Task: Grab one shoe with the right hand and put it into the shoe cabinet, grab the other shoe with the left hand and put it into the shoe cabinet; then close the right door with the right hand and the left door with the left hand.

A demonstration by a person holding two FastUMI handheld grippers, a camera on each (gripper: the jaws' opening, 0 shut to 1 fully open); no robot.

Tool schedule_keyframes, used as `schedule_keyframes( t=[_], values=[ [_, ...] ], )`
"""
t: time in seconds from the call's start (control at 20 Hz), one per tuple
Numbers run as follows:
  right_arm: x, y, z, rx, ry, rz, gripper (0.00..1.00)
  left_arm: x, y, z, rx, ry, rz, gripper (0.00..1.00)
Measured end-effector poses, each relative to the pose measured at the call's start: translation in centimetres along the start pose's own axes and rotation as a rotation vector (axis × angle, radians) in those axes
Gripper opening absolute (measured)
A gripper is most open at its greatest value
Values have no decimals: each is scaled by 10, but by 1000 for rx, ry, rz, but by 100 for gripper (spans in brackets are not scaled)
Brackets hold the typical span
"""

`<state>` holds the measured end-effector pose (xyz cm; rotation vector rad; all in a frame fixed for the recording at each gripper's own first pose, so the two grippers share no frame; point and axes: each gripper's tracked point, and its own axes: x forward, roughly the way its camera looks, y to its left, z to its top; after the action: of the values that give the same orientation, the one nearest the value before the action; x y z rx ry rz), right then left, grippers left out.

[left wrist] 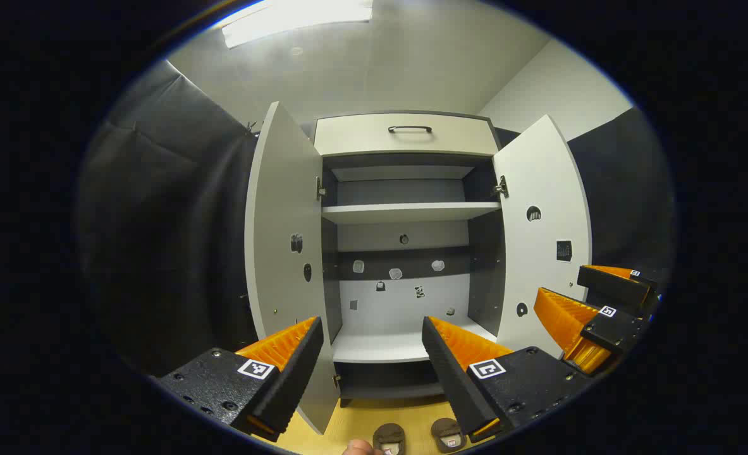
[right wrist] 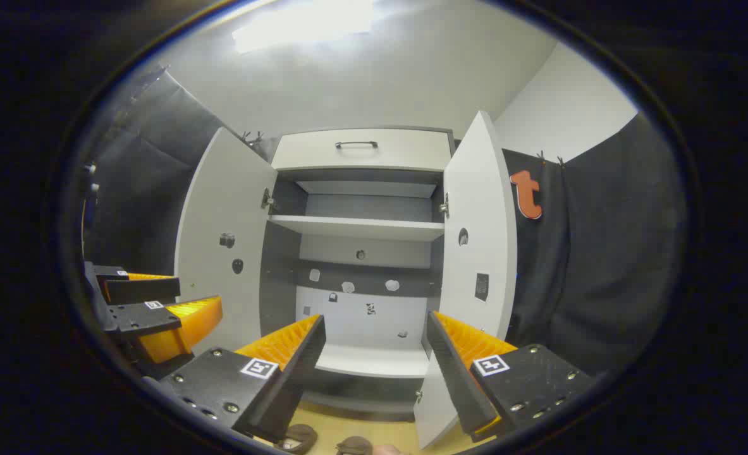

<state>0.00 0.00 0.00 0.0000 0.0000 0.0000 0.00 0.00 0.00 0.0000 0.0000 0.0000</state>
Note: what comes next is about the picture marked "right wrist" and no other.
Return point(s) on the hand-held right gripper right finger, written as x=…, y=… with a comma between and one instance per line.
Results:
x=456, y=373

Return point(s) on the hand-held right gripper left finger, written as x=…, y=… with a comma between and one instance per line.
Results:
x=298, y=373

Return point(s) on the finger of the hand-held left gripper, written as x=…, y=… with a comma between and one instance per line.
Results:
x=140, y=291
x=140, y=319

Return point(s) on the brown fuzzy shoe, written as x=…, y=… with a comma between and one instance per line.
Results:
x=355, y=446
x=298, y=438

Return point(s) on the white grey shoe cabinet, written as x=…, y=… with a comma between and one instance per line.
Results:
x=279, y=284

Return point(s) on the white shoe cabinet door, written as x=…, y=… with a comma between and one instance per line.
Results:
x=222, y=189
x=481, y=202

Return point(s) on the white cabinet drawer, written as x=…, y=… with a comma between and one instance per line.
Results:
x=411, y=151

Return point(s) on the ceiling light panel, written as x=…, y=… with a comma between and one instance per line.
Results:
x=304, y=22

